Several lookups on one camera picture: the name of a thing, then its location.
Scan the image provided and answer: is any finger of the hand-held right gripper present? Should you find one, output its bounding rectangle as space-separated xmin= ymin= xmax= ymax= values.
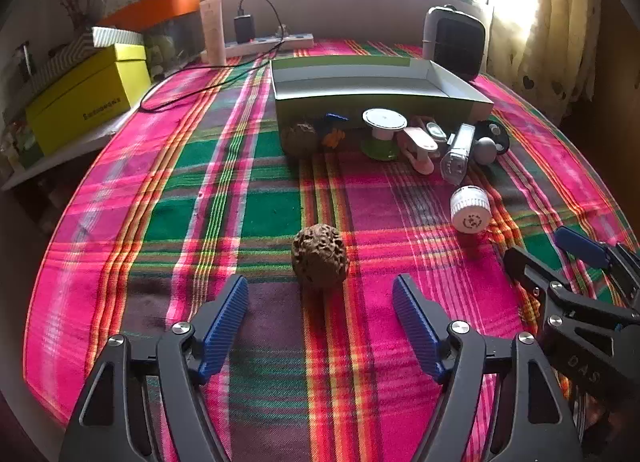
xmin=502 ymin=246 xmax=626 ymax=337
xmin=554 ymin=226 xmax=640 ymax=310

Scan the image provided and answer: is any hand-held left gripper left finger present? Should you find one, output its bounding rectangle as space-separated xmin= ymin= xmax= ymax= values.
xmin=59 ymin=274 xmax=250 ymax=462

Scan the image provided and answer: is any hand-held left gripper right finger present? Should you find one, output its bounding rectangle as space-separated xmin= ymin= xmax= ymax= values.
xmin=391 ymin=274 xmax=586 ymax=462

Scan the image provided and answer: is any white ribbed round cap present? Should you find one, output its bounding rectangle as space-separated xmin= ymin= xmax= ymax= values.
xmin=449 ymin=185 xmax=490 ymax=234

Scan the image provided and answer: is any brown walnut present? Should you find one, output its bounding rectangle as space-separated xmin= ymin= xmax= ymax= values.
xmin=291 ymin=224 xmax=348 ymax=290
xmin=284 ymin=122 xmax=321 ymax=159

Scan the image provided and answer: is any grey ball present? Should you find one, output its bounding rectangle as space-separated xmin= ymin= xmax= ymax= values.
xmin=474 ymin=138 xmax=498 ymax=164

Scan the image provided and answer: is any black oval button remote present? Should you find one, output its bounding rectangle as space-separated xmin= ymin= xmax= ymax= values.
xmin=470 ymin=119 xmax=511 ymax=155

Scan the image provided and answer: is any clear plastic dispenser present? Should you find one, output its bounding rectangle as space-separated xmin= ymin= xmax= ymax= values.
xmin=440 ymin=123 xmax=476 ymax=186

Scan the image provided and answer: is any pink clip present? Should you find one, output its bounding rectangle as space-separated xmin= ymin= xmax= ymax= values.
xmin=398 ymin=126 xmax=440 ymax=176

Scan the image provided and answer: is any pink toy with white cup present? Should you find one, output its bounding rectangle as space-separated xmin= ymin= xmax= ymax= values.
xmin=414 ymin=116 xmax=449 ymax=145

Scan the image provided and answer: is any blue cord with orange charm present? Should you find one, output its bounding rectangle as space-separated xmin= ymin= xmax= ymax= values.
xmin=320 ymin=112 xmax=349 ymax=149

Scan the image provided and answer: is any green thread spool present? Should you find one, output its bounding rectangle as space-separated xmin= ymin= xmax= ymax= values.
xmin=361 ymin=108 xmax=407 ymax=161

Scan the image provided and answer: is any green white cardboard box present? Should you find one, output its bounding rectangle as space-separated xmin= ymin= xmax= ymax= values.
xmin=270 ymin=56 xmax=496 ymax=155

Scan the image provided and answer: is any pink green plaid blanket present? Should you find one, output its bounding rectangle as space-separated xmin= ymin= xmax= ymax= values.
xmin=22 ymin=39 xmax=640 ymax=462

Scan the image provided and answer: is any cream heart print curtain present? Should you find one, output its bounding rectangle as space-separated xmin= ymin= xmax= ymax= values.
xmin=492 ymin=0 xmax=606 ymax=115

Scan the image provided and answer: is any white side shelf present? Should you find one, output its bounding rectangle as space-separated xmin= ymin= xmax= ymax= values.
xmin=0 ymin=106 xmax=136 ymax=191

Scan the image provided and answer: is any grey black fan heater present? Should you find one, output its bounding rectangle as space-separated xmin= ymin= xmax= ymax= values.
xmin=421 ymin=5 xmax=488 ymax=82

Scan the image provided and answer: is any yellow shoe box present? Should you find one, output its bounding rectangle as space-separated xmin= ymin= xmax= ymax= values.
xmin=25 ymin=43 xmax=152 ymax=157

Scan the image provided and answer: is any white power strip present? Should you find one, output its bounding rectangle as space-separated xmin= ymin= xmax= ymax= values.
xmin=224 ymin=32 xmax=315 ymax=55

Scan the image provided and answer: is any cream cosmetic tube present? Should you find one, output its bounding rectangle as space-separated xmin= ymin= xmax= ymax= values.
xmin=200 ymin=0 xmax=227 ymax=65

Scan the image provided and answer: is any black charger plug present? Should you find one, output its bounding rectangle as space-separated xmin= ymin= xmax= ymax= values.
xmin=234 ymin=14 xmax=256 ymax=44

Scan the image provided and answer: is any white green striped box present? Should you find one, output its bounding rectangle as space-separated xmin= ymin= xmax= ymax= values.
xmin=30 ymin=26 xmax=146 ymax=87

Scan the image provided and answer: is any orange lidded storage bin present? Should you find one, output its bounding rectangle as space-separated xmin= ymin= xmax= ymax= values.
xmin=97 ymin=0 xmax=206 ymax=80

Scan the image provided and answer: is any black cable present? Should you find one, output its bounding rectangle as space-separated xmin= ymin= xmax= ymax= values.
xmin=139 ymin=0 xmax=291 ymax=113

